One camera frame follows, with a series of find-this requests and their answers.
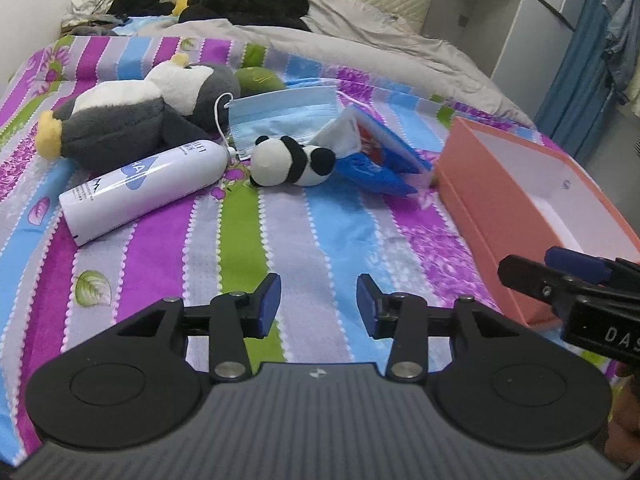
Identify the long green plush toy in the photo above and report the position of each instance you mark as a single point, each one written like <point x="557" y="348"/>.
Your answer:
<point x="257" y="79"/>

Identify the person's right hand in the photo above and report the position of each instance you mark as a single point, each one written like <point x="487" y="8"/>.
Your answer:
<point x="627" y="420"/>

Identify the small black garment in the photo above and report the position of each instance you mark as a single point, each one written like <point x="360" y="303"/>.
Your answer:
<point x="137" y="2"/>

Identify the white spray bottle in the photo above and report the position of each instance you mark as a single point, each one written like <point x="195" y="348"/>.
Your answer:
<point x="135" y="185"/>

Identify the blue red tissue packet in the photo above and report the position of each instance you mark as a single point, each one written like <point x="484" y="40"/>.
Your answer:
<point x="390" y="145"/>

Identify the blue curtain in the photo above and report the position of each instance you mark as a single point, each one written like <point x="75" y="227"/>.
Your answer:
<point x="575" y="85"/>

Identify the pink cardboard box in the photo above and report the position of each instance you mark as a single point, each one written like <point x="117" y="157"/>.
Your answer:
<point x="480" y="200"/>

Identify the large black clothing pile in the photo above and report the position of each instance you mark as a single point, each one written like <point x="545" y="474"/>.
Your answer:
<point x="240" y="0"/>

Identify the striped floral bedsheet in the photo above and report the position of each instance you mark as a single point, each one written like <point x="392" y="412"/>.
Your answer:
<point x="325" y="230"/>

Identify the hanging denim clothes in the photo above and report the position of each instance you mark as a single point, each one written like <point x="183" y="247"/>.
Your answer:
<point x="622" y="50"/>

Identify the grey duvet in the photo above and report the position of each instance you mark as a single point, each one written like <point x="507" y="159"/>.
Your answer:
<point x="375" y="55"/>

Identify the white crumpled cloth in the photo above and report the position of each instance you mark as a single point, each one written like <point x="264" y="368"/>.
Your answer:
<point x="87" y="1"/>

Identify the blue face mask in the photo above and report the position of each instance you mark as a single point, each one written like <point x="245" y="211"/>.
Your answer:
<point x="280" y="115"/>

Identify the white wardrobe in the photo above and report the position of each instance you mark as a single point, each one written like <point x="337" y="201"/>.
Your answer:
<point x="505" y="20"/>

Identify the grey white penguin plush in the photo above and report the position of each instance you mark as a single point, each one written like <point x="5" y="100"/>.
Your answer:
<point x="125" y="120"/>

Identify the small panda plush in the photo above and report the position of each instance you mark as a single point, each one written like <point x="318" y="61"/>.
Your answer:
<point x="272" y="157"/>

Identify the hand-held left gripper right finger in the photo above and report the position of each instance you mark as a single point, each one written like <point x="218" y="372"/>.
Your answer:
<point x="367" y="305"/>

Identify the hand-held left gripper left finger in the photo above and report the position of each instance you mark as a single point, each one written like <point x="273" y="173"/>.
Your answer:
<point x="270" y="305"/>

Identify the light blue cloth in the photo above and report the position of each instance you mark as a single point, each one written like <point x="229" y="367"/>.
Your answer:
<point x="147" y="25"/>

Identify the blue plastic packet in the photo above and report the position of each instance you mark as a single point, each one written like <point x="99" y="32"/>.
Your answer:
<point x="370" y="172"/>

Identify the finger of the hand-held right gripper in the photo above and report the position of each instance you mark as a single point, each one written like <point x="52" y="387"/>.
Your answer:
<point x="575" y="262"/>
<point x="530" y="275"/>

